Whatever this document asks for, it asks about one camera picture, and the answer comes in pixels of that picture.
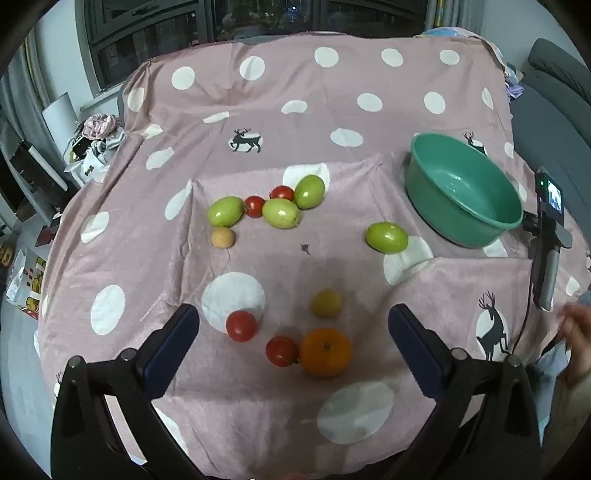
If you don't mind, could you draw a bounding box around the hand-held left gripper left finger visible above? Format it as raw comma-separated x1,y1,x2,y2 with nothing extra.
50,302,208,480

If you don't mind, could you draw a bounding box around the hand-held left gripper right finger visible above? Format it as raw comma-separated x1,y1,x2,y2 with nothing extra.
388,303,543,480

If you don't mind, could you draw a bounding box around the orange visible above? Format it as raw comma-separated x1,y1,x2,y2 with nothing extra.
299,328,353,379

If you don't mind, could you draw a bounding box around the yellow cherry tomato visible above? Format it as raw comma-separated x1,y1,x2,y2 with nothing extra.
310,289,344,319

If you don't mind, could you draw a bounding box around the green plastic basin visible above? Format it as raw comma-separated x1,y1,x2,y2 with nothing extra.
405,133,525,249

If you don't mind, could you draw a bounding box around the green tomato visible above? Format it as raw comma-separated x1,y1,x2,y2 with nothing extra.
207,196,246,228
365,222,410,253
294,174,327,210
262,198,301,230

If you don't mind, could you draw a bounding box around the person's right forearm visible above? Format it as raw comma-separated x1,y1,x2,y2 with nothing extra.
542,374,591,467

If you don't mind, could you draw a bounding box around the person's right hand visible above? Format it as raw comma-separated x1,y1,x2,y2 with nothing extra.
556,302,591,386

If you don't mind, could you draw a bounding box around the grey sofa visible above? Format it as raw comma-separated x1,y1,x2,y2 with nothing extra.
508,37,591,217

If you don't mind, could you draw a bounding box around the white yellow printed box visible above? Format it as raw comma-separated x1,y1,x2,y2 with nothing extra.
4,247,49,319

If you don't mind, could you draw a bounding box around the colourful cloth pile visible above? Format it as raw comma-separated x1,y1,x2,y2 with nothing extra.
501,60,527,100

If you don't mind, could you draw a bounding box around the white printed bag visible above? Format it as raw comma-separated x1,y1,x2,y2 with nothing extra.
65,134,125,183

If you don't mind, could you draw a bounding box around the pile of clothes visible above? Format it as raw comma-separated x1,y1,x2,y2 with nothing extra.
82,113,122,141

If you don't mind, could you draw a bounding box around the pink polka-dot blanket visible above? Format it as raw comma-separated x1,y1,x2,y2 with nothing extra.
34,32,591,480

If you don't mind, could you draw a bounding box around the grey curtain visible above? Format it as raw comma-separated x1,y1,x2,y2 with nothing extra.
0,28,61,153

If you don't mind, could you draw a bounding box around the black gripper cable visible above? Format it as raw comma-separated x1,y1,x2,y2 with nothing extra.
510,240,539,356

